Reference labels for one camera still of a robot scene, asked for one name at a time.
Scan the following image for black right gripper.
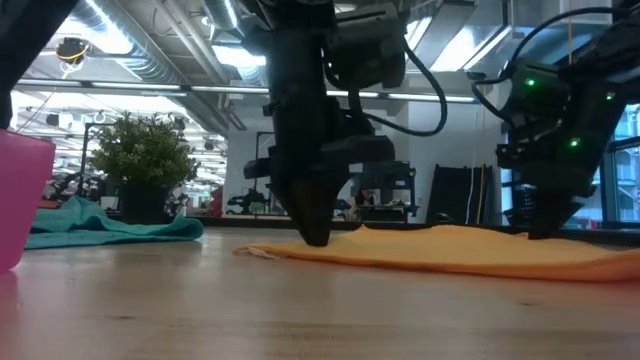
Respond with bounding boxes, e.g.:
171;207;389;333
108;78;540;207
497;69;631;240

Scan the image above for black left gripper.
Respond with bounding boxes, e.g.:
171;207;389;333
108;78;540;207
243;27;396;247

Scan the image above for orange microfiber towel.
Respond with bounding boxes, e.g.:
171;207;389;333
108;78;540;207
233;223;640;283

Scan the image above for teal microfiber towel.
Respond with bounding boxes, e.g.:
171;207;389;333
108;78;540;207
24;195;205;250

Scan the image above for pink plastic basket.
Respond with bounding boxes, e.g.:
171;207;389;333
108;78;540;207
0;128;57;274

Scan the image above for black perforated crate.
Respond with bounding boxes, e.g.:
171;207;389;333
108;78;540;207
512;182;539;226

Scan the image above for person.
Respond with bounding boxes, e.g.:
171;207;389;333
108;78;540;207
349;188;381;209

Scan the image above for black background machine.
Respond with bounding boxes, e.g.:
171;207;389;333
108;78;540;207
227;130;274;217

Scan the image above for black equipment rack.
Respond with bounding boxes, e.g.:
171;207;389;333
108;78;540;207
349;159;419;224

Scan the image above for black leaning panels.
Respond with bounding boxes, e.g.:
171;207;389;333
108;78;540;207
426;163;495;225

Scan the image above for ceiling light strip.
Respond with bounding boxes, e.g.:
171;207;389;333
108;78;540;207
14;78;479;105

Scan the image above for green potted plant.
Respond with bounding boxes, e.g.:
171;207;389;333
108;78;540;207
90;110;201;225

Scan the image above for black metal stand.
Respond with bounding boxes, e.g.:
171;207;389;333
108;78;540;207
79;121;119;199

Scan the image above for black ceiling sensor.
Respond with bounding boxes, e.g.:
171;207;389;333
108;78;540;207
54;37;92;67

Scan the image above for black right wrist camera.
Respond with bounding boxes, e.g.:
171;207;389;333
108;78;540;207
499;57;571;129

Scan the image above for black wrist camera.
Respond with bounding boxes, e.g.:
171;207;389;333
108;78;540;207
322;3;407;91
499;57;571;129

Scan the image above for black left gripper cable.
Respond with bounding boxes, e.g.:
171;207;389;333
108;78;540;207
349;39;449;138

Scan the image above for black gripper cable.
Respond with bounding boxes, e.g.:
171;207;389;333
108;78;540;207
349;39;449;138
469;5;621;126

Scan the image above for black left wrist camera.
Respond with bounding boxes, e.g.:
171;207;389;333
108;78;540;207
322;3;407;91

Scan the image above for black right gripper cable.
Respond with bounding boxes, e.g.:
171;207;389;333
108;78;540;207
469;5;621;126

